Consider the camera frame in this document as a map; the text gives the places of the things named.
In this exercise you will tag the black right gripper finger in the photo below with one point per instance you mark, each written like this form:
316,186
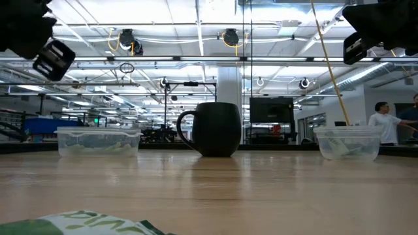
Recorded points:
356,49
369,21

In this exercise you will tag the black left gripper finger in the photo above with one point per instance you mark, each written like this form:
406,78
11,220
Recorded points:
54,60
34,37

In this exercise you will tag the blue storage bin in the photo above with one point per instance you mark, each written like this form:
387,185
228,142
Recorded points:
49,126

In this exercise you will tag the green exit sign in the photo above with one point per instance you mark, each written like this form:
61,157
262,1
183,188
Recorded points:
96,120

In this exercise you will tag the small black monitor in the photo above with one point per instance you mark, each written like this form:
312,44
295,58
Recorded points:
340,123

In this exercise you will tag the person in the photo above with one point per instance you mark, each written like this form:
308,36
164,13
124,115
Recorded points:
387,125
412,114

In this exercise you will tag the rectangular clear plastic bin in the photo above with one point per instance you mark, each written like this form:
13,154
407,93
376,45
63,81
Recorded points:
98,142

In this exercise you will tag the round clear plastic bin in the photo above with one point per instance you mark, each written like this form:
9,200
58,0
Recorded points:
348,143

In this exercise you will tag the black monitor screen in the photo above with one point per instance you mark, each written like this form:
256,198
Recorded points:
271,110

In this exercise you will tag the thin black vertical pole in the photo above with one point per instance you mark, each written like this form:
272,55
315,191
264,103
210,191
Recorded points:
243,49
251,49

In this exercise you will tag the black monitor cart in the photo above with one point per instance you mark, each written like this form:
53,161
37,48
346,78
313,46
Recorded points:
271,133

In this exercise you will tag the white building column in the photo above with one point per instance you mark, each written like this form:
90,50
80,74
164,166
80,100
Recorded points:
228,85

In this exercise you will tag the long ceiling light bar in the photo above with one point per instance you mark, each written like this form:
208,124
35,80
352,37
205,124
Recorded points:
209,59

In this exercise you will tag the black ceramic mug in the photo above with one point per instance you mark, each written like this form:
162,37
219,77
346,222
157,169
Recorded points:
217,129

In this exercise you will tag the silver ceiling air duct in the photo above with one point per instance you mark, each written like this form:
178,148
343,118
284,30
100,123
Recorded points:
356,80

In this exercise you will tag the black table edge rail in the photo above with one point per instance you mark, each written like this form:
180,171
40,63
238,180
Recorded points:
267,147

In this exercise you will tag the black metal frame rig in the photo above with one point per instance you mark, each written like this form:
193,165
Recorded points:
191,84

